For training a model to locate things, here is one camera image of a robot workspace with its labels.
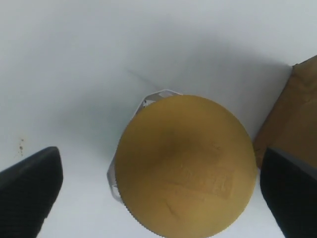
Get brown paper bag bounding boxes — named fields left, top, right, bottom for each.
left=254, top=57, right=317, bottom=168

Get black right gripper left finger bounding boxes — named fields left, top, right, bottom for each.
left=0, top=146, right=63, bottom=238

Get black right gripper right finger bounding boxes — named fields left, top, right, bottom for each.
left=260, top=148, right=317, bottom=238

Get clear jar with gold lid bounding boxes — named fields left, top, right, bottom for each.
left=114, top=95, right=258, bottom=238

